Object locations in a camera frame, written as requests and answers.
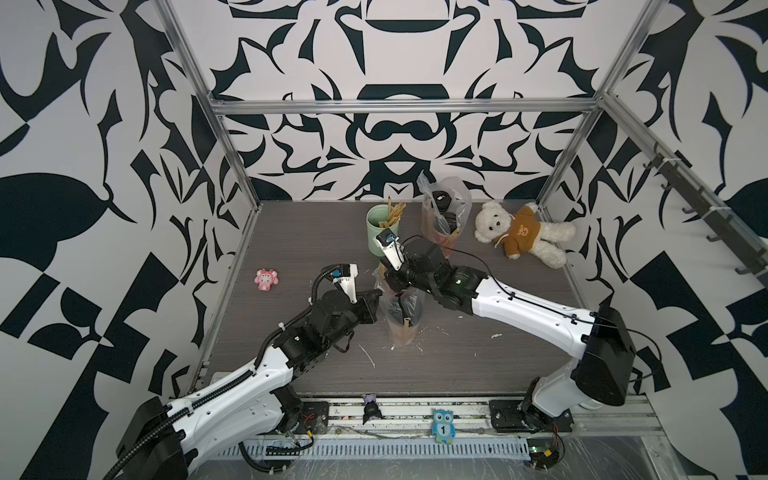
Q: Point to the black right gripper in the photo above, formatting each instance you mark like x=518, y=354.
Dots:
x=393, y=280

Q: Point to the green straw holder cup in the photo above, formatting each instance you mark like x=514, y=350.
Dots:
x=376, y=215

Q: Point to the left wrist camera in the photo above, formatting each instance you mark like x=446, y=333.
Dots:
x=343, y=277

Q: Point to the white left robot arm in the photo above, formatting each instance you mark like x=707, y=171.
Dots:
x=170, y=441

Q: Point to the red milk tea cup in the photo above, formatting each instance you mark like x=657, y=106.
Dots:
x=444, y=230
x=441, y=202

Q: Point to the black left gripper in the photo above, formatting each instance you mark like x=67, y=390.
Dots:
x=366, y=306

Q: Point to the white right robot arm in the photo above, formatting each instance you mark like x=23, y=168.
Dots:
x=599, y=345

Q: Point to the blue owl figure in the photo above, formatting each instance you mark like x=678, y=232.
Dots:
x=443, y=428

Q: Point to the pale milk tea cup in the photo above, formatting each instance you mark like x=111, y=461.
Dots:
x=393, y=316

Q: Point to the bundle of paper straws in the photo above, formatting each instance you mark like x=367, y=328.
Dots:
x=394, y=214

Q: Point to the pink plush toy figure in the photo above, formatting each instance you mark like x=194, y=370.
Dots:
x=266, y=279

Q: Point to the white teddy bear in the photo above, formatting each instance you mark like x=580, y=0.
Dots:
x=522, y=233

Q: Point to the clear plastic carrier bag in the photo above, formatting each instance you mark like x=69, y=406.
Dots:
x=461, y=205

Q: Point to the small purple figure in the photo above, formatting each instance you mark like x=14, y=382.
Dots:
x=371, y=409

